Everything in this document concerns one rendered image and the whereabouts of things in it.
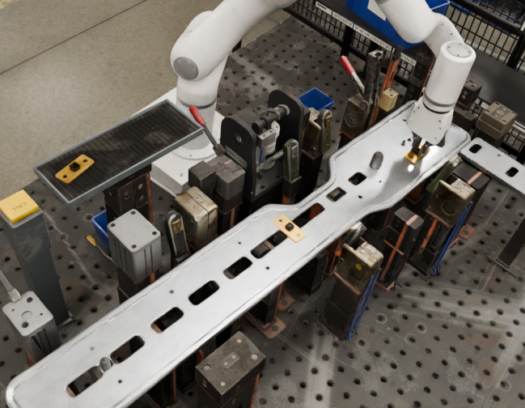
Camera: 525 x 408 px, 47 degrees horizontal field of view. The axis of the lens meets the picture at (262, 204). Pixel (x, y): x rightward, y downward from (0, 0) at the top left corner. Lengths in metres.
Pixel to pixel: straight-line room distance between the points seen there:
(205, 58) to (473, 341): 1.05
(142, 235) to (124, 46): 2.52
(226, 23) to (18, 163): 1.74
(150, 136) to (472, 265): 1.05
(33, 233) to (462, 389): 1.12
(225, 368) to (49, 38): 2.90
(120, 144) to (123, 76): 2.10
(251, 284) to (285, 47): 1.39
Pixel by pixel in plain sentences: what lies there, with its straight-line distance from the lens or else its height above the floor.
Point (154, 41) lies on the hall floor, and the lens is 3.77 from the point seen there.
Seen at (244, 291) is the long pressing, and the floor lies 1.00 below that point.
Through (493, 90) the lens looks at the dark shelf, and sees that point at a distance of 2.02.
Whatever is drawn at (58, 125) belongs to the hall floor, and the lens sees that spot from 3.24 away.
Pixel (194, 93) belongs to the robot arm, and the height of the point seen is 1.03.
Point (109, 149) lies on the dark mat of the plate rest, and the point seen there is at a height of 1.16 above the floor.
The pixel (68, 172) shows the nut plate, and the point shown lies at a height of 1.16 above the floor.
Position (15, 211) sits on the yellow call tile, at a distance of 1.32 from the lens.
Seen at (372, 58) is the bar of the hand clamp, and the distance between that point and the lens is 1.68.
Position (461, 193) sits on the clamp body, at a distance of 1.62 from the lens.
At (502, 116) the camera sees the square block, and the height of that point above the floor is 1.06.
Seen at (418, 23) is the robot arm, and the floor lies 1.41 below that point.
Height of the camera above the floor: 2.14
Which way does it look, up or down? 49 degrees down
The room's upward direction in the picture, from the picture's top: 8 degrees clockwise
